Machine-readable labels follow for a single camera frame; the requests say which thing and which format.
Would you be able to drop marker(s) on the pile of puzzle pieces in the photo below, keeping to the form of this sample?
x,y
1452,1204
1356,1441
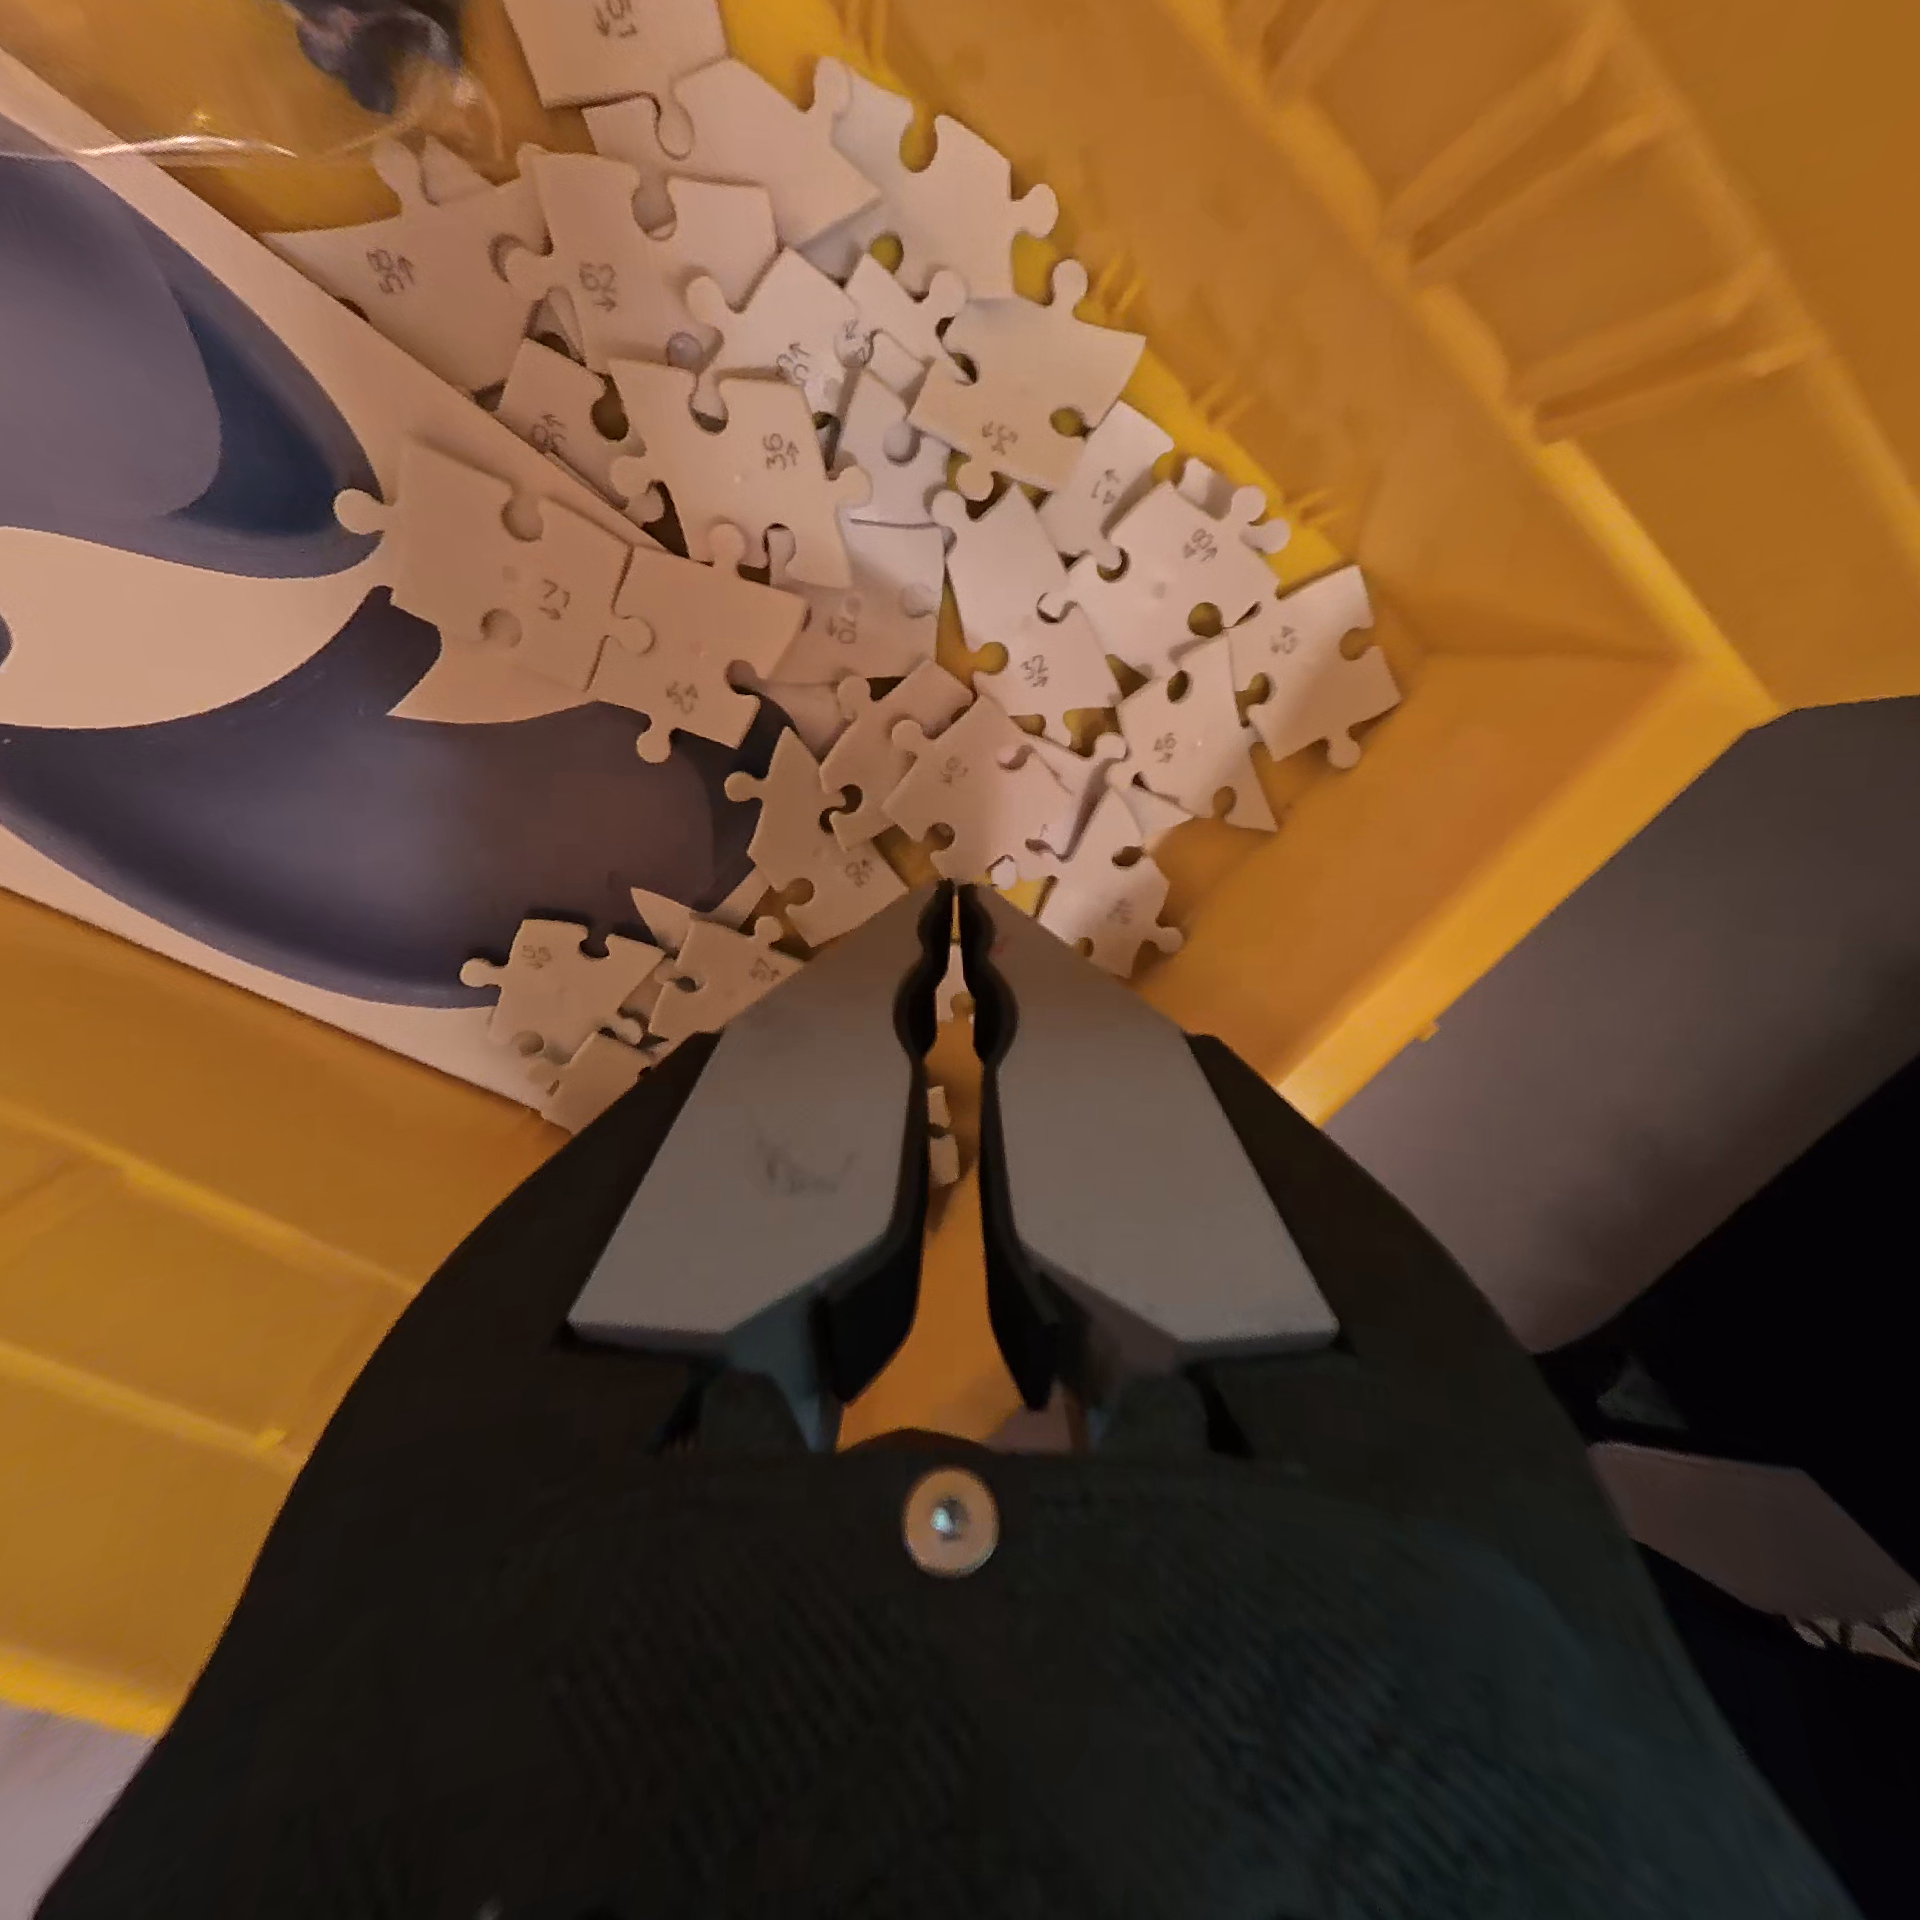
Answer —
x,y
838,494

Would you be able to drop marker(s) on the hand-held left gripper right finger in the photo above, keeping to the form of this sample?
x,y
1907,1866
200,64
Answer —
x,y
1155,1200

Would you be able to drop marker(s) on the yellow plastic bin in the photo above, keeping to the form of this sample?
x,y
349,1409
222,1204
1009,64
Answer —
x,y
1500,375

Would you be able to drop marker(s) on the clear plastic bag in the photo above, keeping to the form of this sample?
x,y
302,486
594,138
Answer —
x,y
299,76

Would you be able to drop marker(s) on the white card with blue shapes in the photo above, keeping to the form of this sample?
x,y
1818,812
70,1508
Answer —
x,y
225,674

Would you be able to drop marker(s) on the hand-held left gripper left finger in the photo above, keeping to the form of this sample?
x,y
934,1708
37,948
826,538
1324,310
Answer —
x,y
779,1184

